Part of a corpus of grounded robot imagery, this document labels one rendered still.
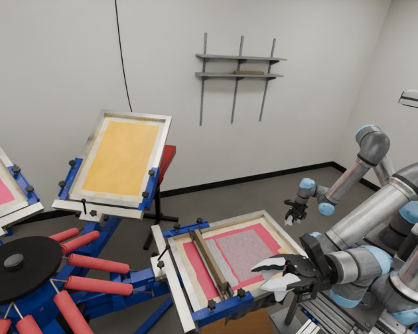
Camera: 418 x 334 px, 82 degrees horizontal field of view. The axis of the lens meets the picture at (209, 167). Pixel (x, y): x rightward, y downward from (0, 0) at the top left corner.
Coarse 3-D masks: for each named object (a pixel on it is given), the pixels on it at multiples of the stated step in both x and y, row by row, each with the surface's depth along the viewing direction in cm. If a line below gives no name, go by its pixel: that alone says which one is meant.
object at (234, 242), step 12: (252, 228) 173; (264, 228) 174; (204, 240) 160; (216, 240) 161; (228, 240) 162; (240, 240) 162; (252, 240) 163; (264, 240) 164; (192, 252) 150; (228, 252) 152; (240, 252) 153; (192, 264) 142
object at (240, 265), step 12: (252, 252) 154; (264, 252) 154; (276, 252) 155; (228, 264) 144; (240, 264) 145; (252, 264) 145; (204, 276) 136; (240, 276) 138; (252, 276) 138; (204, 288) 130; (216, 288) 130
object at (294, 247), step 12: (240, 216) 179; (252, 216) 180; (264, 216) 182; (216, 228) 170; (276, 228) 170; (168, 240) 153; (288, 240) 161; (300, 252) 152; (180, 264) 138; (180, 276) 132; (192, 288) 125; (192, 300) 120; (192, 312) 118
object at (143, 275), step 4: (148, 268) 128; (136, 272) 125; (140, 272) 126; (144, 272) 126; (148, 272) 126; (152, 272) 126; (132, 276) 123; (136, 276) 123; (140, 276) 124; (144, 276) 124; (148, 276) 124; (152, 276) 124; (132, 280) 121; (136, 280) 121; (140, 280) 122; (144, 280) 123; (132, 284) 121; (136, 284) 122; (140, 284) 123; (144, 284) 124
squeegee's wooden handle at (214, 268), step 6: (198, 234) 150; (198, 240) 147; (198, 246) 149; (204, 246) 142; (204, 252) 140; (210, 252) 138; (204, 258) 141; (210, 258) 134; (210, 264) 133; (216, 264) 131; (210, 270) 135; (216, 270) 128; (216, 276) 127; (222, 276) 125; (216, 282) 129; (222, 282) 122; (222, 288) 124
